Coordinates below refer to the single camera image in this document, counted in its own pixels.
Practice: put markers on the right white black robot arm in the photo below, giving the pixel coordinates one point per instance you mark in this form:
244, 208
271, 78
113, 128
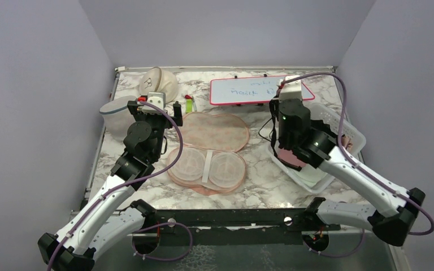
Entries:
392, 209

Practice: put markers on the light green bra pads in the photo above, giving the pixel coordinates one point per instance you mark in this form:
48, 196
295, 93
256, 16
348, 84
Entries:
310, 176

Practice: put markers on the floral mesh laundry bag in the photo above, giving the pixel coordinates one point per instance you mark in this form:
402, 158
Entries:
208, 162

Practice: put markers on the pink bra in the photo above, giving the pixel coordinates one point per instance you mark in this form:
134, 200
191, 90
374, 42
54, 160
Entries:
346, 142

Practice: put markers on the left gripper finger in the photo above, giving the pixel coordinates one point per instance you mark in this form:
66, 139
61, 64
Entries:
135, 110
177, 114

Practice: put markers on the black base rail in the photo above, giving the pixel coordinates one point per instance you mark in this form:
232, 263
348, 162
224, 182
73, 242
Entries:
220, 227

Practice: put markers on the green red marker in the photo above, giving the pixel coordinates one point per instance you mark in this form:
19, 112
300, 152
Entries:
190, 104

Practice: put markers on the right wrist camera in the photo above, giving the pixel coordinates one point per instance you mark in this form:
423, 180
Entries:
289, 88

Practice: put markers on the red framed whiteboard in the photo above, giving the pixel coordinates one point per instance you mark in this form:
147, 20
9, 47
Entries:
243, 90

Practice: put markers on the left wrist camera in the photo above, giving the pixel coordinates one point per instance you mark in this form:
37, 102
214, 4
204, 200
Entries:
153, 102

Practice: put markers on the white plastic basket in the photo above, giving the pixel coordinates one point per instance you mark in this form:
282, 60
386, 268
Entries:
289, 163

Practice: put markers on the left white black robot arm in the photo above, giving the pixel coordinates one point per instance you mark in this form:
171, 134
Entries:
95, 229

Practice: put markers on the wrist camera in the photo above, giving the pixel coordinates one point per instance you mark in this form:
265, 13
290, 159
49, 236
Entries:
153, 102
289, 88

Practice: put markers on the white mesh laundry bag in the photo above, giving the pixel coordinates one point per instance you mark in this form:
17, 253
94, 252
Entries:
117, 117

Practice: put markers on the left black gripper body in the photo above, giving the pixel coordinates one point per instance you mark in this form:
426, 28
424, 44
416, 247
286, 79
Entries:
155, 121

